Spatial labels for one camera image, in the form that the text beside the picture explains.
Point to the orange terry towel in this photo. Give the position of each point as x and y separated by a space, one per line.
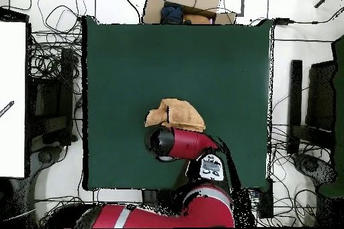
182 114

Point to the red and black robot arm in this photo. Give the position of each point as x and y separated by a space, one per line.
185 143

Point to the dark green table cloth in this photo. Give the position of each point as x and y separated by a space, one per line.
121 78

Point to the orange garment in box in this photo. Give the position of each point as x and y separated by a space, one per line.
197 19

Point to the dark blue garment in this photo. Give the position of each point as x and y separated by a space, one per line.
172 14

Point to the black metal stand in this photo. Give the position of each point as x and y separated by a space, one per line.
65 78

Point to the black power strip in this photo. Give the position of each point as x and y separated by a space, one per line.
266 202

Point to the grey chair base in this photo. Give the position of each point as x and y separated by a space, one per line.
45 156
311 166

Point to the black power adapter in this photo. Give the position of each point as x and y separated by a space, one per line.
281 21

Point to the white panel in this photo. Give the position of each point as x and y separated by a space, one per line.
12 92

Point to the black marker pen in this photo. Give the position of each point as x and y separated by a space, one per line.
6 109

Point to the green cloth on side table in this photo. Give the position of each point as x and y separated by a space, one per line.
339 105

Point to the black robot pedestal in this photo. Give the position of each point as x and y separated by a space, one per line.
150 197

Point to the black metal frame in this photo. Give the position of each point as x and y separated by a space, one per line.
295 92

